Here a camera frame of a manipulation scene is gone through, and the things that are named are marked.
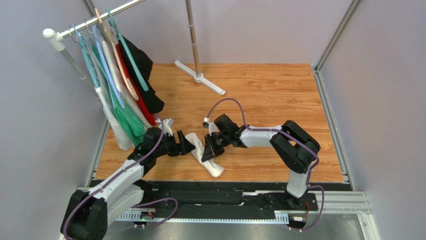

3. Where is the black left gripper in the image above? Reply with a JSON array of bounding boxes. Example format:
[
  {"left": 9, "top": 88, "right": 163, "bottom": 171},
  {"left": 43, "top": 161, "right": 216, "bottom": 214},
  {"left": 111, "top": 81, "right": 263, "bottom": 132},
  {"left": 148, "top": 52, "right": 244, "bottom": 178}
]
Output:
[{"left": 153, "top": 130, "right": 196, "bottom": 158}]

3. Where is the white cloth napkin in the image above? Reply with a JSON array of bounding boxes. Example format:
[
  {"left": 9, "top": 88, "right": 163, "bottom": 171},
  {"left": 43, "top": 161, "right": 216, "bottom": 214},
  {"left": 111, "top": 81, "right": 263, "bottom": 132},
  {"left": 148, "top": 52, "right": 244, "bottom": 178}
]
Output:
[{"left": 184, "top": 122, "right": 226, "bottom": 179}]

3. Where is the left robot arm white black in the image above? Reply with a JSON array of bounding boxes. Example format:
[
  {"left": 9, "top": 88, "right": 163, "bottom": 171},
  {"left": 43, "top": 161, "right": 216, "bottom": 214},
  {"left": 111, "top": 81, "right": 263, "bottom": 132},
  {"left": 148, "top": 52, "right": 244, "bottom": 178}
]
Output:
[{"left": 61, "top": 127, "right": 196, "bottom": 240}]

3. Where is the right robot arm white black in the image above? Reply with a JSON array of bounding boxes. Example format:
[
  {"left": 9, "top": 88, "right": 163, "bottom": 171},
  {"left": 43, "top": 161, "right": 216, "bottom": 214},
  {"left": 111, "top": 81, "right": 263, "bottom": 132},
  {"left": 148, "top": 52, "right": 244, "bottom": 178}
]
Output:
[{"left": 201, "top": 114, "right": 321, "bottom": 199}]

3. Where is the red hanging garment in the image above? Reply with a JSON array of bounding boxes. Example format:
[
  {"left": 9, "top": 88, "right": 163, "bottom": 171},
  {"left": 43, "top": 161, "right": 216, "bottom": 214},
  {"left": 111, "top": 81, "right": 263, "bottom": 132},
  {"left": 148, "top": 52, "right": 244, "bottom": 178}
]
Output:
[{"left": 115, "top": 44, "right": 157, "bottom": 126}]

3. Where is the black hanging garment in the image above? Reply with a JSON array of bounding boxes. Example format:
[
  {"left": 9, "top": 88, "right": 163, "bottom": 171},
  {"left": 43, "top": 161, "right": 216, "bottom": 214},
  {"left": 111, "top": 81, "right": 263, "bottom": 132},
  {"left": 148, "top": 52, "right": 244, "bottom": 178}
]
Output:
[{"left": 118, "top": 38, "right": 166, "bottom": 114}]

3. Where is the green hanging garment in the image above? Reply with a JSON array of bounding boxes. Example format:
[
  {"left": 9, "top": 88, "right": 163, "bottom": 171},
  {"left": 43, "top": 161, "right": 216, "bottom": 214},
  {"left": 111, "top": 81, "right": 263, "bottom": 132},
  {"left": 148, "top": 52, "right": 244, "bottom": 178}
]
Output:
[{"left": 92, "top": 41, "right": 151, "bottom": 150}]

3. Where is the white hanging garment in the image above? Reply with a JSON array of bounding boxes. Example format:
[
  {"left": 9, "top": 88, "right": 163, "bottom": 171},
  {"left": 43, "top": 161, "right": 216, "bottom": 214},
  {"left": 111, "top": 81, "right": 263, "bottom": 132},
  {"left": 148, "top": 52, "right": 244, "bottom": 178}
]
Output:
[{"left": 77, "top": 30, "right": 152, "bottom": 150}]

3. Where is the wooden hanger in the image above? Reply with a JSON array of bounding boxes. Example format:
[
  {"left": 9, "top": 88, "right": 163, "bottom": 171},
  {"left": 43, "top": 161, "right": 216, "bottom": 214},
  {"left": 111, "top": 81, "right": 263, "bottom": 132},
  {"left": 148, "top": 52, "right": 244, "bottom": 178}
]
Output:
[{"left": 94, "top": 7, "right": 139, "bottom": 101}]

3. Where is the light teal plastic hanger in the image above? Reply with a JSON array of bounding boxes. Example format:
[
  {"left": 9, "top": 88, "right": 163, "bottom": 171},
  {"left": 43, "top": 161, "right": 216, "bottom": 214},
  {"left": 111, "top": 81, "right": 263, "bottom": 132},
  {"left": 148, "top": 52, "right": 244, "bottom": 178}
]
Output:
[{"left": 72, "top": 24, "right": 101, "bottom": 89}]

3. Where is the blue plastic hanger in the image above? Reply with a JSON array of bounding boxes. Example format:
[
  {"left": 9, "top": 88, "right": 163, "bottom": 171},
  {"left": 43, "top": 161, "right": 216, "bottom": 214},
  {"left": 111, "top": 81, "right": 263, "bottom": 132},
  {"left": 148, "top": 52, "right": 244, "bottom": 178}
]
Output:
[{"left": 91, "top": 24, "right": 126, "bottom": 109}]

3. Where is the white clothes rack stand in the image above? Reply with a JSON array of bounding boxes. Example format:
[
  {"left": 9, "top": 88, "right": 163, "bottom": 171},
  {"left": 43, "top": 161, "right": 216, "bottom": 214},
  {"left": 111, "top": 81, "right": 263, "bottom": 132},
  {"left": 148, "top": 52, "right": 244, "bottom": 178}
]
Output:
[{"left": 40, "top": 0, "right": 237, "bottom": 96}]

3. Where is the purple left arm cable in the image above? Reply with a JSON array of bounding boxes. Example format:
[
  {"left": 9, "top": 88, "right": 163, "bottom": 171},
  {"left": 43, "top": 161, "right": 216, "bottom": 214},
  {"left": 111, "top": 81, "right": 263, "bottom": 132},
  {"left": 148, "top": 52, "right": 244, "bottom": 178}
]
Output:
[{"left": 62, "top": 115, "right": 179, "bottom": 240}]

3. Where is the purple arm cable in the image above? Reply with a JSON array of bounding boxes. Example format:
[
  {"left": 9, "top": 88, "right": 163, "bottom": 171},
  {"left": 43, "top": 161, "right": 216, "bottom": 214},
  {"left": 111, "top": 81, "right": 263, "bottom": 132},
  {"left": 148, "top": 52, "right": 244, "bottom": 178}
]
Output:
[
  {"left": 205, "top": 97, "right": 325, "bottom": 233},
  {"left": 62, "top": 115, "right": 179, "bottom": 240}
]

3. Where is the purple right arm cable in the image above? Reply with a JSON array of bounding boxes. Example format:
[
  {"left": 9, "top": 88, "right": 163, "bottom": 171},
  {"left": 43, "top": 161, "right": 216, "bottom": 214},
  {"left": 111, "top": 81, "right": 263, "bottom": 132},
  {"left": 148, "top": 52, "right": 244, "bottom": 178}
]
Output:
[{"left": 205, "top": 97, "right": 325, "bottom": 233}]

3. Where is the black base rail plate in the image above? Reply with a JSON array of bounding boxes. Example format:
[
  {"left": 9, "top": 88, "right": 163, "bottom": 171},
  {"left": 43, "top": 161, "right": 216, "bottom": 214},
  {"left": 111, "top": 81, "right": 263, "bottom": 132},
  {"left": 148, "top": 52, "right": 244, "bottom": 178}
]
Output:
[{"left": 140, "top": 181, "right": 321, "bottom": 219}]

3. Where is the aluminium frame rail left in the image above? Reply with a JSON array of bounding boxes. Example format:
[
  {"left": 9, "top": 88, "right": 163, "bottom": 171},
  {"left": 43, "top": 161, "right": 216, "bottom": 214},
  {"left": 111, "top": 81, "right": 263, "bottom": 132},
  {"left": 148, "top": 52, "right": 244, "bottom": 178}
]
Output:
[{"left": 60, "top": 121, "right": 110, "bottom": 240}]

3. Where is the aluminium frame rail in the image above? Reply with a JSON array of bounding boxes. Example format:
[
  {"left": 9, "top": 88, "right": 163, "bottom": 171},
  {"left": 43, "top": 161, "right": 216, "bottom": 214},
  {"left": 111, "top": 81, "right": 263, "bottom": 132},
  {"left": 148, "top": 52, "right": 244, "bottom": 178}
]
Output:
[
  {"left": 60, "top": 121, "right": 110, "bottom": 240},
  {"left": 312, "top": 0, "right": 362, "bottom": 184}
]

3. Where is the white slotted cable duct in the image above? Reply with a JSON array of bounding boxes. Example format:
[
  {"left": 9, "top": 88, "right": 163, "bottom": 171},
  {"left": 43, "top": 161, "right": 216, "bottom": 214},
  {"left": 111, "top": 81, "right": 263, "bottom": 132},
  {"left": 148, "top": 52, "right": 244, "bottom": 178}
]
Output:
[{"left": 115, "top": 209, "right": 290, "bottom": 225}]

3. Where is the aluminium frame rail right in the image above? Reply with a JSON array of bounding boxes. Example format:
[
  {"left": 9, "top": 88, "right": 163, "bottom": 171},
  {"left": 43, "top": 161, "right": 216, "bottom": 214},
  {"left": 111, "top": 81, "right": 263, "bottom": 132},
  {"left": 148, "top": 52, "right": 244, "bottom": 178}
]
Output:
[{"left": 312, "top": 0, "right": 362, "bottom": 184}]

